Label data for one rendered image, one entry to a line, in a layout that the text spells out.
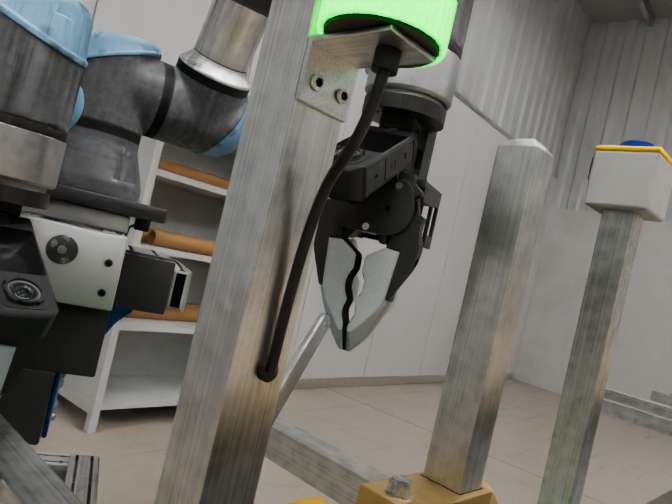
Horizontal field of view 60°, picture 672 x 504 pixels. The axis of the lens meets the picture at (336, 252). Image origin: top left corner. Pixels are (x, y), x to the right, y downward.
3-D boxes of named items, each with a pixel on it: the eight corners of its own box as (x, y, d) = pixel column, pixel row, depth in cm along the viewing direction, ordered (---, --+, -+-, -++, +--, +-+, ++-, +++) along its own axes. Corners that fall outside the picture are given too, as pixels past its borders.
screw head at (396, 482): (378, 490, 42) (381, 474, 42) (395, 486, 44) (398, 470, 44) (401, 503, 41) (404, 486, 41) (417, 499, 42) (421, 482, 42)
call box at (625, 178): (580, 209, 67) (595, 143, 67) (600, 221, 72) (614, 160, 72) (646, 216, 62) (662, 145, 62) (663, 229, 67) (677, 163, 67)
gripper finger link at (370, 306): (396, 356, 51) (419, 254, 51) (374, 361, 46) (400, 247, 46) (363, 346, 53) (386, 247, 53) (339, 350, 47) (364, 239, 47)
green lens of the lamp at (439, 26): (289, 19, 26) (300, -28, 26) (371, 71, 31) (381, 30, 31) (393, 0, 22) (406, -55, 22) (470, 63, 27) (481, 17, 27)
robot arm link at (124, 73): (50, 115, 87) (71, 28, 87) (139, 143, 94) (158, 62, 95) (63, 108, 77) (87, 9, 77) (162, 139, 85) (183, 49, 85)
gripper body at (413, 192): (431, 257, 53) (460, 128, 53) (405, 248, 45) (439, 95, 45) (354, 241, 56) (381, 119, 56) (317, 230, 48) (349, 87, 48)
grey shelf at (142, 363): (43, 401, 293) (114, 103, 296) (187, 394, 363) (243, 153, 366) (87, 433, 265) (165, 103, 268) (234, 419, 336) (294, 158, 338)
